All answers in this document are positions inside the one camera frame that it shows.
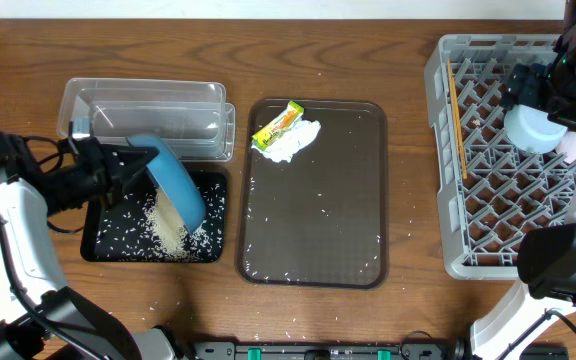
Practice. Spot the clear plastic bin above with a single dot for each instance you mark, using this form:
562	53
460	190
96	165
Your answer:
81	94

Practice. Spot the black plastic tray bin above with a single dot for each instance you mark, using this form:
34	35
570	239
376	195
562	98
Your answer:
129	231

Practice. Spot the dark blue plate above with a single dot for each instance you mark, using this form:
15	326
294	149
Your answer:
169	174

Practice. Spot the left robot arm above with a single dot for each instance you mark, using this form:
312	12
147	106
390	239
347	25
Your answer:
36	302

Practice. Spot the dark brown serving tray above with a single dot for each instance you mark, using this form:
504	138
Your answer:
321	219

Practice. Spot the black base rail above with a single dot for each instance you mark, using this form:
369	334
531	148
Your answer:
411	351

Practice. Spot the yellow green snack wrapper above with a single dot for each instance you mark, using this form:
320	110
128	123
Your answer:
275	129

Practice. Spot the grey dishwasher rack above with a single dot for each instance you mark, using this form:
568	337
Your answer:
490	191

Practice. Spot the white tissue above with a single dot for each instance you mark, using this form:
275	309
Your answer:
300	135

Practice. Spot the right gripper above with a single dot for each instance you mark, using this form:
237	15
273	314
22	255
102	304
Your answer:
523	89

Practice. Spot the light blue bowl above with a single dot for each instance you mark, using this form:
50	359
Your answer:
531	131

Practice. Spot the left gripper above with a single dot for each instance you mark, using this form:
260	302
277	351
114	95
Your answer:
101	170

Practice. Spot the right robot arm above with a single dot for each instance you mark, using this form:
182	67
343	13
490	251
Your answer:
545	291

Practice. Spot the pink cup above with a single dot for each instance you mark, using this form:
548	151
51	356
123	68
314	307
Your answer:
567	147

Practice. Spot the pile of white rice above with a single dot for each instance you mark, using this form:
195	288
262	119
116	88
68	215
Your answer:
167	231

